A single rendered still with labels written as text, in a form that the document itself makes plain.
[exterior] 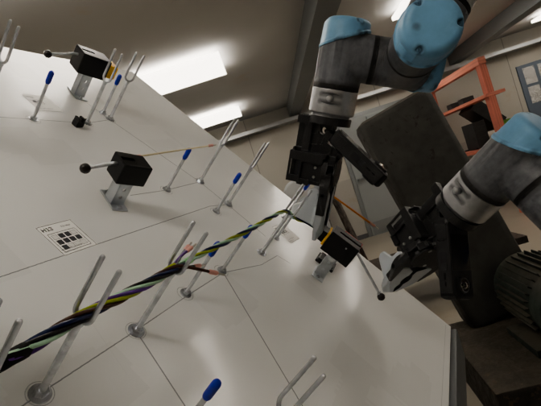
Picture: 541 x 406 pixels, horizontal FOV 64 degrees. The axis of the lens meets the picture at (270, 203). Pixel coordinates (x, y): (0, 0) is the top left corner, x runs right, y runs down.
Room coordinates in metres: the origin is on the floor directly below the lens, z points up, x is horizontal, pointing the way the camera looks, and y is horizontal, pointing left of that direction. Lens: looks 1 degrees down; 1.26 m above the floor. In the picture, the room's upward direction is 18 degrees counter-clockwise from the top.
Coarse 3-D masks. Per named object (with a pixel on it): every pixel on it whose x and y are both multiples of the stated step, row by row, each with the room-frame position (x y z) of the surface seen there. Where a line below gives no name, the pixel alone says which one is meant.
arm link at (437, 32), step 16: (416, 0) 0.52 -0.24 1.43; (432, 0) 0.51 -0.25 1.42; (448, 0) 0.50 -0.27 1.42; (464, 0) 0.52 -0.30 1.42; (400, 16) 0.54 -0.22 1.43; (416, 16) 0.51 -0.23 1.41; (432, 16) 0.51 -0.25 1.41; (448, 16) 0.50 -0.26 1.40; (464, 16) 0.53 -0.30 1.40; (400, 32) 0.52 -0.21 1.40; (416, 32) 0.51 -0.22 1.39; (432, 32) 0.51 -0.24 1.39; (448, 32) 0.51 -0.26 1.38; (400, 48) 0.54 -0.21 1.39; (416, 48) 0.52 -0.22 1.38; (432, 48) 0.51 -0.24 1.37; (448, 48) 0.51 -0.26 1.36; (400, 64) 0.58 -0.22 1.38; (416, 64) 0.55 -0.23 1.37; (432, 64) 0.55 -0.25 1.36
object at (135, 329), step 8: (192, 224) 0.39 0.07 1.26; (184, 240) 0.40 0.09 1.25; (200, 240) 0.39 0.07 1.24; (176, 248) 0.40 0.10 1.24; (192, 256) 0.40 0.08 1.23; (168, 264) 0.41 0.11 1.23; (184, 264) 0.40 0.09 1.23; (176, 272) 0.41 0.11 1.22; (168, 280) 0.41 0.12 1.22; (160, 288) 0.42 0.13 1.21; (160, 296) 0.42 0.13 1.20; (152, 304) 0.42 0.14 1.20; (144, 312) 0.43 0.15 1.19; (144, 320) 0.43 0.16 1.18; (128, 328) 0.44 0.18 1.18; (136, 328) 0.44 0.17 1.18; (136, 336) 0.43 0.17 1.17
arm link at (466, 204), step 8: (456, 176) 0.61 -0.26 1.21; (448, 184) 0.62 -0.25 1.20; (456, 184) 0.60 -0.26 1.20; (464, 184) 0.59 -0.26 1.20; (448, 192) 0.61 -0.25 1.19; (456, 192) 0.59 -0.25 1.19; (464, 192) 0.59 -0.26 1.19; (472, 192) 0.58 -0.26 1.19; (448, 200) 0.61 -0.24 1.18; (456, 200) 0.60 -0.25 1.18; (464, 200) 0.59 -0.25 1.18; (472, 200) 0.58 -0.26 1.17; (480, 200) 0.58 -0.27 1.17; (456, 208) 0.60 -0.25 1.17; (464, 208) 0.59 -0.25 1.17; (472, 208) 0.59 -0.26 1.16; (480, 208) 0.58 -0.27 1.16; (488, 208) 0.58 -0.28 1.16; (496, 208) 0.58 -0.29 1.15; (464, 216) 0.60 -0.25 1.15; (472, 216) 0.59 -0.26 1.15; (480, 216) 0.59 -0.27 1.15; (488, 216) 0.59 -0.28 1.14
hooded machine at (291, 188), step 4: (288, 184) 6.93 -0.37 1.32; (292, 184) 6.92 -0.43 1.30; (296, 184) 6.91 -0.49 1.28; (300, 184) 6.91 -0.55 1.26; (284, 188) 6.96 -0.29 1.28; (288, 188) 6.92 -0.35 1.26; (292, 188) 6.92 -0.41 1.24; (296, 188) 6.91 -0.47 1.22; (308, 188) 6.91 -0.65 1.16; (284, 192) 6.94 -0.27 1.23; (288, 192) 6.92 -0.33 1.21; (292, 192) 6.92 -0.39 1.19; (300, 192) 6.91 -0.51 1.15; (304, 192) 6.91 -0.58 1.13; (288, 196) 6.92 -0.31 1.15; (292, 196) 6.92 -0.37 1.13; (304, 196) 6.91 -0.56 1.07; (328, 220) 6.93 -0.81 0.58; (328, 224) 6.86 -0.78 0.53
